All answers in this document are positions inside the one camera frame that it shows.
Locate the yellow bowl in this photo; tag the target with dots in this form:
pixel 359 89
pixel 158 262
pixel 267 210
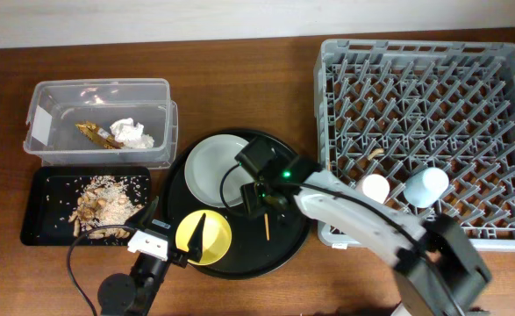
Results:
pixel 217 235

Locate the food scraps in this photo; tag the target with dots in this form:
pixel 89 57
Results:
pixel 106 201

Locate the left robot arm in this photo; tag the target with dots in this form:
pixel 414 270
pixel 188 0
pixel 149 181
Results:
pixel 117 292

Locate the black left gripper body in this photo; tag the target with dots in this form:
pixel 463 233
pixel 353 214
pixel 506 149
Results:
pixel 151 272

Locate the round black tray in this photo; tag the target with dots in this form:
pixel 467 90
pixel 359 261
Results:
pixel 250 254

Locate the brown snack wrapper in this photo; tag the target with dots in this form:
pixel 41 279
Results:
pixel 98 135

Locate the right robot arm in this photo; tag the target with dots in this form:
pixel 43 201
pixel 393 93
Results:
pixel 437 269

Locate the black rectangular tray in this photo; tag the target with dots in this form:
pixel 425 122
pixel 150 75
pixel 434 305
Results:
pixel 54 195

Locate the wooden chopstick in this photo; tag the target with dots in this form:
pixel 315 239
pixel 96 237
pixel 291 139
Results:
pixel 266 224

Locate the grey plate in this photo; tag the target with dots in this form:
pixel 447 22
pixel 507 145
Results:
pixel 206 165

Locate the pink cup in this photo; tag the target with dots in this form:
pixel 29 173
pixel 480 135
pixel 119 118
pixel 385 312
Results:
pixel 374 186

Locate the clear plastic bin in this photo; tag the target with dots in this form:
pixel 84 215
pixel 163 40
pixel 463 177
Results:
pixel 58 106

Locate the food scrap in rack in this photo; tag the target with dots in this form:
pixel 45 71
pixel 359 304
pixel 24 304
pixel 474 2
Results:
pixel 375 153

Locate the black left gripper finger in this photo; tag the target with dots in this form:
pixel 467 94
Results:
pixel 195 243
pixel 145 216

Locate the grey dishwasher rack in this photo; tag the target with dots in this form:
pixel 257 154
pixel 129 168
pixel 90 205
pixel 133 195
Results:
pixel 428 104

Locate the blue cup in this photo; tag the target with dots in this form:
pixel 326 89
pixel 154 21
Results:
pixel 426 187

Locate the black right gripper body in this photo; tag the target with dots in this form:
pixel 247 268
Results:
pixel 255 195

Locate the white napkin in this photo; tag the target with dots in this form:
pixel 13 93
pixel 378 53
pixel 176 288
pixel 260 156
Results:
pixel 131 134

